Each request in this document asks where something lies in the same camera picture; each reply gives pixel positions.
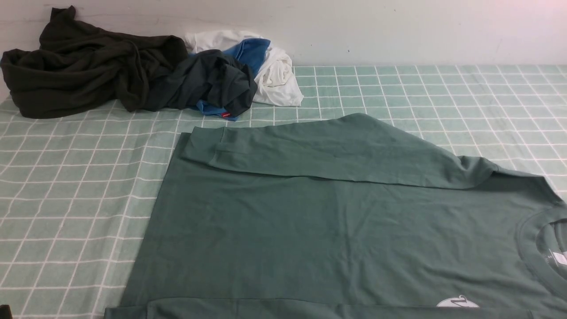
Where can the green long sleeve shirt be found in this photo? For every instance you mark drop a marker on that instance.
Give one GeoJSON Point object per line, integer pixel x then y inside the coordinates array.
{"type": "Point", "coordinates": [345, 219]}

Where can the white crumpled garment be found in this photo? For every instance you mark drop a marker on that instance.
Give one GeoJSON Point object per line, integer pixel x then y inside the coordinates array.
{"type": "Point", "coordinates": [276, 82]}

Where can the dark navy crumpled garment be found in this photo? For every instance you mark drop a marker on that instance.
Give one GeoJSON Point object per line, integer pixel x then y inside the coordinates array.
{"type": "Point", "coordinates": [212, 77]}

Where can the blue crumpled garment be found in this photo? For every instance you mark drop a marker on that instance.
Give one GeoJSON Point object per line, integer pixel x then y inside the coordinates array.
{"type": "Point", "coordinates": [250, 51]}

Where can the green checked tablecloth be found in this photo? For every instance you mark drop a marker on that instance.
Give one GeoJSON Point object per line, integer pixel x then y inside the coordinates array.
{"type": "Point", "coordinates": [77, 192]}

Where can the dark olive crumpled garment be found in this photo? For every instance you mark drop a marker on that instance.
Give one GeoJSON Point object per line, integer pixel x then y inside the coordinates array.
{"type": "Point", "coordinates": [79, 67]}

